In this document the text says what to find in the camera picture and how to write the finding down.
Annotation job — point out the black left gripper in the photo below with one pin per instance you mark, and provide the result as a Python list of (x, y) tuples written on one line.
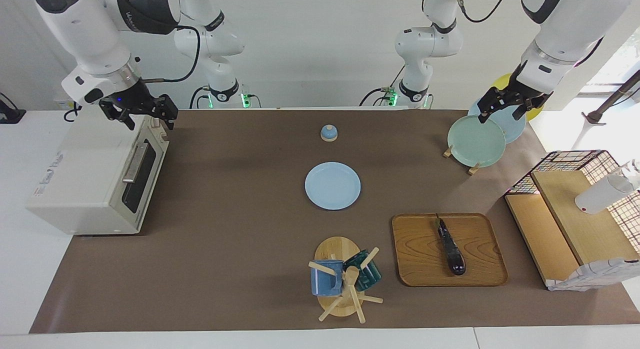
[(515, 93)]

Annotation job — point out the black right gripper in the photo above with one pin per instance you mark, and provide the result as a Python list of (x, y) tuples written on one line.
[(132, 101)]

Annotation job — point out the dark purple eggplant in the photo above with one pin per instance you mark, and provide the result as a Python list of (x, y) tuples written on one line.
[(452, 251)]

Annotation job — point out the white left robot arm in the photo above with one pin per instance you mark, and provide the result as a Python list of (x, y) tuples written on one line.
[(565, 34)]

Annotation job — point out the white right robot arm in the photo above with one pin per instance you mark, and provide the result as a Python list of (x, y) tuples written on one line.
[(85, 34)]

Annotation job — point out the cream toaster oven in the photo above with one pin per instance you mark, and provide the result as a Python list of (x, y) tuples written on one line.
[(85, 174)]

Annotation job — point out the light blue racked plate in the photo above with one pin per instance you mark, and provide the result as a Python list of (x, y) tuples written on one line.
[(512, 129)]

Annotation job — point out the yellow racked plate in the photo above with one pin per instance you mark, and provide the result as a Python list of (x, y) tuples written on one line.
[(502, 81)]

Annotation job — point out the pale green racked plate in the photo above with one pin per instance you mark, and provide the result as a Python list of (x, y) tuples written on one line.
[(475, 144)]

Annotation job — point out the wooden plate rack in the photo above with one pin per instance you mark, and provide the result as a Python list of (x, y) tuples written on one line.
[(474, 169)]

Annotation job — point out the dark metal pole stand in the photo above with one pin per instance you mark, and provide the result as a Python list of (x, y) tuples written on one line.
[(612, 99)]

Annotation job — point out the white tumbler cup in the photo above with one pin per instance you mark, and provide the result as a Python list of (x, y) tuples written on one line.
[(600, 196)]

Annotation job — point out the black desk device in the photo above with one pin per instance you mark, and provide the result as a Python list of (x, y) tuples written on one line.
[(10, 114)]

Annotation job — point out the brown table mat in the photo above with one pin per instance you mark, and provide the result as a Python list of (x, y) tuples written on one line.
[(240, 229)]

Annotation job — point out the wooden serving tray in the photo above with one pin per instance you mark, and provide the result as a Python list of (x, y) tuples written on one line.
[(420, 254)]

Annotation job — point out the blue service bell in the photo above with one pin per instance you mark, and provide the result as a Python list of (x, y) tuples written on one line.
[(329, 134)]

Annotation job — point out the white checked cloth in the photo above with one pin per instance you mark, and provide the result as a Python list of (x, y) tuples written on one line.
[(595, 274)]

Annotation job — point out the dark green ceramic mug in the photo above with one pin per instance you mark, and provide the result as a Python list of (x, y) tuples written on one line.
[(369, 276)]

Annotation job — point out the wooden mug tree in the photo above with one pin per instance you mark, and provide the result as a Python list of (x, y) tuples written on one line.
[(336, 249)]

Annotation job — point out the blue ceramic mug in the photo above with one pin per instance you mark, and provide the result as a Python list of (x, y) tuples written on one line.
[(324, 281)]

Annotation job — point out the white wall socket strip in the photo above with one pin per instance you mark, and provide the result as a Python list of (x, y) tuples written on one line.
[(62, 103)]

